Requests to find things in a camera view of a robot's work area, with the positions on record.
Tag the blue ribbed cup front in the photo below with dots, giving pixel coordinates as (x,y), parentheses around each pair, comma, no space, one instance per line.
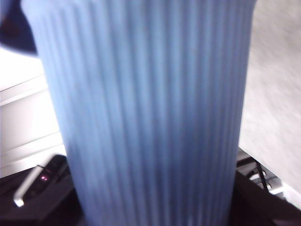
(150,98)

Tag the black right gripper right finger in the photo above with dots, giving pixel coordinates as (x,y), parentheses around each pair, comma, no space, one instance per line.
(254,205)

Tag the black cable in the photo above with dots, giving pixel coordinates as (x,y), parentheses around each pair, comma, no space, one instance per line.
(252,160)

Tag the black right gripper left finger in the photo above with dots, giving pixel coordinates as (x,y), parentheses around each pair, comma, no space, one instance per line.
(59,208)

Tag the black device with red light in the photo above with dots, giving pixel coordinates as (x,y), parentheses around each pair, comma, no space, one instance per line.
(44,179)

